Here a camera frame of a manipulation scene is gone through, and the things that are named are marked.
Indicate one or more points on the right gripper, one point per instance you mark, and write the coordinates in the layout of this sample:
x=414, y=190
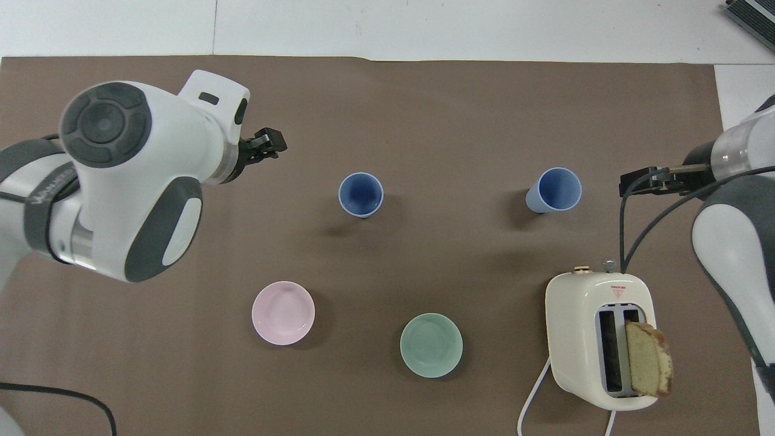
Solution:
x=697, y=162

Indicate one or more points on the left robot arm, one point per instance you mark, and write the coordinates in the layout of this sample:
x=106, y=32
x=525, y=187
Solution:
x=130, y=163

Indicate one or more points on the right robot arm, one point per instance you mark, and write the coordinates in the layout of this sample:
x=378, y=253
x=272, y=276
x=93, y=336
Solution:
x=723, y=242

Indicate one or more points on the blue cup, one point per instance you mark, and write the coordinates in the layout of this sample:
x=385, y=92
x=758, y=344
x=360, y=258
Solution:
x=557, y=190
x=361, y=195

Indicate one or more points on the grey ribbed object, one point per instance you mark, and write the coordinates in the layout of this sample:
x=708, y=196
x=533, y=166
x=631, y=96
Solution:
x=754, y=15

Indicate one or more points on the bread slice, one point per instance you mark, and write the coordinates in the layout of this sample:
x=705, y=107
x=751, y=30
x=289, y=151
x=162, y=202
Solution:
x=648, y=360

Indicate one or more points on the cream white toaster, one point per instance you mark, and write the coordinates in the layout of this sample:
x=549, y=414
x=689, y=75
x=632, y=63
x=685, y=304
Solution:
x=572, y=327

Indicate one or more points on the green bowl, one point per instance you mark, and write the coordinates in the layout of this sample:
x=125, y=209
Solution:
x=431, y=345

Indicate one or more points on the pink bowl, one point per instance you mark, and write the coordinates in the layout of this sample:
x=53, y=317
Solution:
x=283, y=313

